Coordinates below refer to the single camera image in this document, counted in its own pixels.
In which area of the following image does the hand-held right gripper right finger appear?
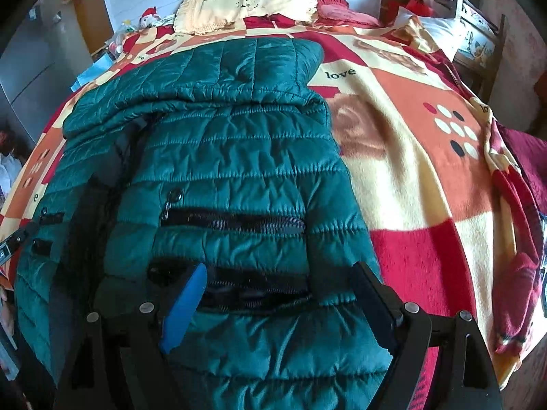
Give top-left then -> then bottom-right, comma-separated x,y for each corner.
348,260 -> 504,410

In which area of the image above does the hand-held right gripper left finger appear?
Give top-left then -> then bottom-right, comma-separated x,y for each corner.
55,262 -> 210,410

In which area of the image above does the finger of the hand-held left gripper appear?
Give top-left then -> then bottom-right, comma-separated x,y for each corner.
12,225 -> 37,246

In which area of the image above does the green quilted jacket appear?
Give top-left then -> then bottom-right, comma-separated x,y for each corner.
15,36 -> 396,410

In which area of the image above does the red checked printed blanket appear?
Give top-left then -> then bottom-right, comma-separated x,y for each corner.
0,12 -> 547,396

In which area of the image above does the grey refrigerator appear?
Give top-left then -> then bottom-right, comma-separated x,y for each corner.
0,0 -> 94,147

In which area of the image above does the light blue bag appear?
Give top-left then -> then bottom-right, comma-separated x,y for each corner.
76,57 -> 115,90

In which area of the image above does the maroon blanket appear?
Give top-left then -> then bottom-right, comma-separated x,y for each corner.
498,120 -> 547,233

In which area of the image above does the wooden door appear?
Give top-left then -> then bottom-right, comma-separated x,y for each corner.
72,0 -> 115,57

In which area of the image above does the white plush toy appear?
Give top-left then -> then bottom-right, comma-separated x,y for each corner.
139,7 -> 164,31

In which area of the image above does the white pillow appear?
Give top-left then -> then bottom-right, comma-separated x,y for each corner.
395,6 -> 466,59

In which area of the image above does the wooden chair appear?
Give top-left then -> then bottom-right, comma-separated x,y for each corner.
408,0 -> 510,100

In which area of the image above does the pink ruffled pillow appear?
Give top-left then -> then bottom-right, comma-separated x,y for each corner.
316,0 -> 382,27

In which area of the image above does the cream ruffled pillow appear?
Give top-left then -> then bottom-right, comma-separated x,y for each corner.
173,0 -> 333,37

